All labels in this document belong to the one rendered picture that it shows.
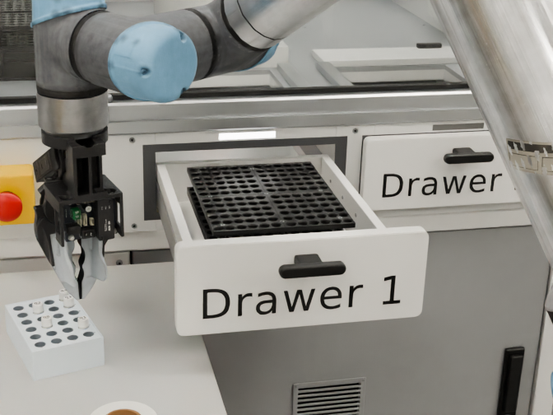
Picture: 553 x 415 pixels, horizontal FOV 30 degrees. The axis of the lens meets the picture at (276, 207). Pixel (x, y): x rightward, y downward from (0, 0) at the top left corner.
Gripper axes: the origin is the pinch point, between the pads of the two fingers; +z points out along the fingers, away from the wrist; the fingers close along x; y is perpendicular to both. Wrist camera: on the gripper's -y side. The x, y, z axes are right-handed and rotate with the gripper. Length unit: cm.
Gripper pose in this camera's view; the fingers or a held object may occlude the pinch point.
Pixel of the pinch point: (77, 286)
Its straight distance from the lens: 123.5
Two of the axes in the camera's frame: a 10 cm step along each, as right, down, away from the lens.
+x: 8.9, -1.5, 4.3
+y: 4.6, 3.5, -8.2
